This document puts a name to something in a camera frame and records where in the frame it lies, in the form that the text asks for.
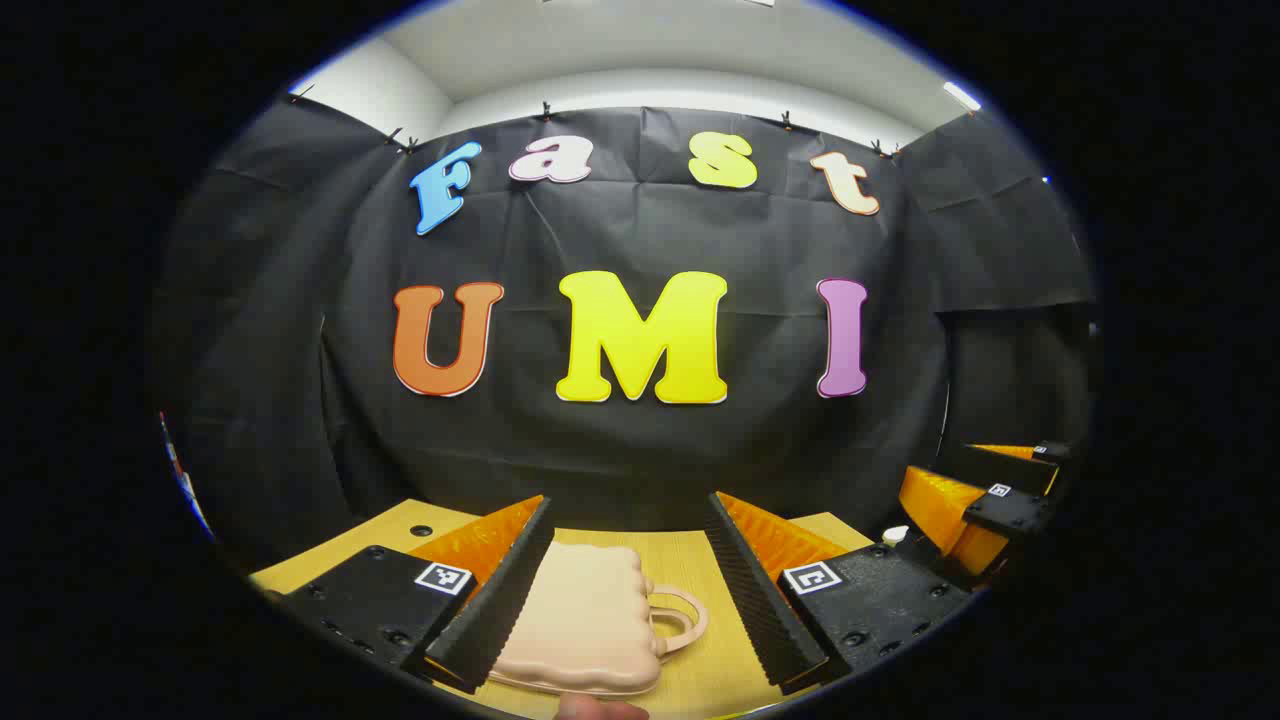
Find computer monitor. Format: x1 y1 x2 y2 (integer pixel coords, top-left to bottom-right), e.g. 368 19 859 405
158 410 216 541

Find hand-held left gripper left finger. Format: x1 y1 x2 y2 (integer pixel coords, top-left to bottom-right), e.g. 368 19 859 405
288 495 558 693

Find black backdrop cloth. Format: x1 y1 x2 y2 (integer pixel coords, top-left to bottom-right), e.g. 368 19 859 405
155 95 1096 571

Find pink suitcase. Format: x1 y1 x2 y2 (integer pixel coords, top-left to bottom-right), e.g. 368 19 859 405
490 542 709 698

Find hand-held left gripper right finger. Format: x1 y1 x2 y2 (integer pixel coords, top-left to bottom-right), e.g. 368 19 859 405
704 490 974 696

